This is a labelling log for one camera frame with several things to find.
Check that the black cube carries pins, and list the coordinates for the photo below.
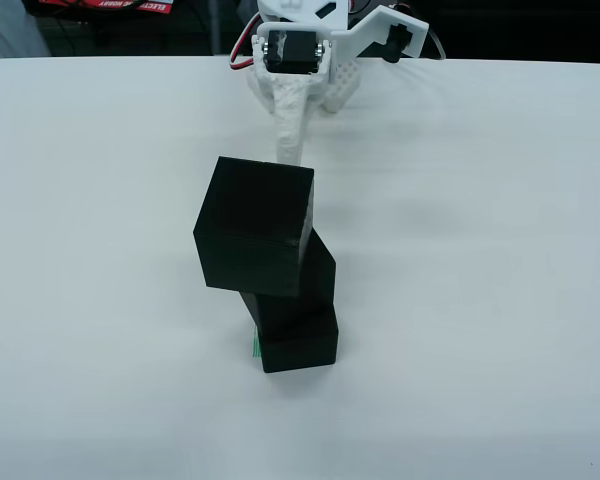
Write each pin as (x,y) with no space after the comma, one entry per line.
(305,350)
(255,225)
(315,280)

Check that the red printed package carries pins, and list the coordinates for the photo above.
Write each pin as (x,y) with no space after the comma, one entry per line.
(130,6)

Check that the wrist camera on white bracket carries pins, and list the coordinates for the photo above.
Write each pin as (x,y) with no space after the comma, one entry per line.
(380,25)

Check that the green striped square marker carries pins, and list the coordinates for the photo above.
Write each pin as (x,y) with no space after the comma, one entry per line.
(256,345)

